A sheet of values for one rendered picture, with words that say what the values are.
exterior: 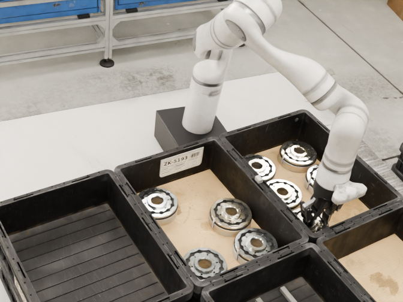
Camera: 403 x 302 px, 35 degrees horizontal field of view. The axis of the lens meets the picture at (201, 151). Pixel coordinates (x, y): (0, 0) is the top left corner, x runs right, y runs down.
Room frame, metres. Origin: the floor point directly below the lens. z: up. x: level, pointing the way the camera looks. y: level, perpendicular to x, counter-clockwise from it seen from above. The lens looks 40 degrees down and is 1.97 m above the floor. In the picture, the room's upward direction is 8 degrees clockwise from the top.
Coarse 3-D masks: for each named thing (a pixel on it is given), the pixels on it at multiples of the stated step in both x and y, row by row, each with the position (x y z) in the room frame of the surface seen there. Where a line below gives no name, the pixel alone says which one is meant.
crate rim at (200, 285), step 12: (192, 144) 1.25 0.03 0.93; (156, 156) 1.18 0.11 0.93; (228, 156) 1.22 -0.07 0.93; (120, 168) 1.12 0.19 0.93; (240, 168) 1.18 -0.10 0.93; (252, 180) 1.14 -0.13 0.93; (132, 192) 1.04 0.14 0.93; (264, 192) 1.11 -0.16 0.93; (144, 204) 1.01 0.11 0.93; (276, 204) 1.07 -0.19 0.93; (288, 216) 1.04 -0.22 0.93; (156, 228) 0.95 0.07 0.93; (300, 228) 1.01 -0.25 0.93; (168, 240) 0.92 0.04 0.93; (300, 240) 0.97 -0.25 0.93; (276, 252) 0.93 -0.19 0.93; (180, 264) 0.86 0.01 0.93; (240, 264) 0.88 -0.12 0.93; (252, 264) 0.88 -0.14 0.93; (192, 276) 0.83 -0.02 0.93; (216, 276) 0.84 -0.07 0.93; (228, 276) 0.84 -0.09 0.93
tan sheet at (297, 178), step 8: (264, 152) 1.38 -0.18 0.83; (272, 152) 1.38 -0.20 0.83; (272, 160) 1.35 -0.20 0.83; (280, 168) 1.32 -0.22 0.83; (280, 176) 1.29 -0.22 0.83; (288, 176) 1.29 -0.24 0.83; (296, 176) 1.30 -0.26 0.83; (304, 176) 1.30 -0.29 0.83; (296, 184) 1.27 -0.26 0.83; (304, 192) 1.24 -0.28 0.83; (304, 200) 1.21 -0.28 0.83; (352, 200) 1.23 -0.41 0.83; (344, 208) 1.20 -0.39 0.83; (352, 208) 1.21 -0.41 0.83; (360, 208) 1.21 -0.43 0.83; (336, 216) 1.17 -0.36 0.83; (344, 216) 1.17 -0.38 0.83; (352, 216) 1.17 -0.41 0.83
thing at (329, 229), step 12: (264, 120) 1.39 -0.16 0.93; (276, 120) 1.40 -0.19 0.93; (312, 120) 1.43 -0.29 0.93; (228, 132) 1.32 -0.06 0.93; (240, 132) 1.33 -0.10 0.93; (228, 144) 1.27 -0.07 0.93; (240, 156) 1.23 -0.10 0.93; (252, 168) 1.19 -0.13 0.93; (372, 168) 1.26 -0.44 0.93; (384, 180) 1.22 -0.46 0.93; (396, 192) 1.18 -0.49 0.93; (384, 204) 1.13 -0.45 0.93; (360, 216) 1.08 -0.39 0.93; (336, 228) 1.03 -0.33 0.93; (312, 240) 0.99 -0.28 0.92
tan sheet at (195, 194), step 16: (192, 176) 1.24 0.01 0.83; (208, 176) 1.25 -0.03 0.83; (176, 192) 1.17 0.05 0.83; (192, 192) 1.18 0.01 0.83; (208, 192) 1.18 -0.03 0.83; (224, 192) 1.19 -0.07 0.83; (192, 208) 1.12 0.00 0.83; (208, 208) 1.13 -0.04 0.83; (176, 224) 1.06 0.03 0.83; (192, 224) 1.07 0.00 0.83; (208, 224) 1.07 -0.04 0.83; (256, 224) 1.10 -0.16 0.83; (176, 240) 1.01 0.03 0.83; (192, 240) 1.02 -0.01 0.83; (208, 240) 1.02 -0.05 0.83; (224, 240) 1.03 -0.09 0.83; (224, 256) 0.98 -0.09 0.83
